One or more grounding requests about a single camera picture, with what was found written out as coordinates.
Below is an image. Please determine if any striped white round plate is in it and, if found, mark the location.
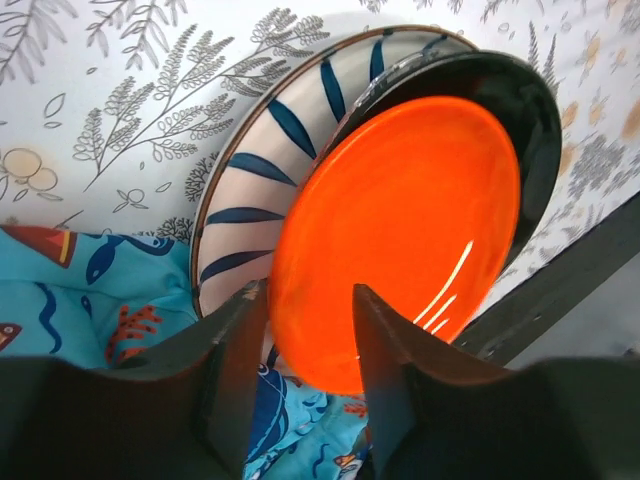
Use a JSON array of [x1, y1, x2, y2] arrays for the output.
[[190, 25, 476, 317]]

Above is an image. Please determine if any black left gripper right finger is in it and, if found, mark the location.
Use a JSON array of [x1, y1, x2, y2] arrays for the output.
[[353, 284, 639, 479]]

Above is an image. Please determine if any black round plate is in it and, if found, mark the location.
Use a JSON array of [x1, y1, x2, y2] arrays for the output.
[[311, 50, 562, 266]]

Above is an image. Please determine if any orange round plate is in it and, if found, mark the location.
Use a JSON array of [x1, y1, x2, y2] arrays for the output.
[[269, 96, 521, 395]]

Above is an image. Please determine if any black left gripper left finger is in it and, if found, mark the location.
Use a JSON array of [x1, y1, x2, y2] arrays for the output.
[[1, 281, 267, 479]]

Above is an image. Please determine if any floral tablecloth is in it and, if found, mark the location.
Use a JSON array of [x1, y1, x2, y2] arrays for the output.
[[1, 1, 639, 280]]

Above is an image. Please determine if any clear glass plate on striped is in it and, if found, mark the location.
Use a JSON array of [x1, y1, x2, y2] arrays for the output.
[[341, 48, 454, 124]]

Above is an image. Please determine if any blue patterned cloth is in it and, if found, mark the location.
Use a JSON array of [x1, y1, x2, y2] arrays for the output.
[[1, 224, 372, 479]]

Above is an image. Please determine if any black base bar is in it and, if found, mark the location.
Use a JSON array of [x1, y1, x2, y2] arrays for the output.
[[454, 195, 639, 366]]

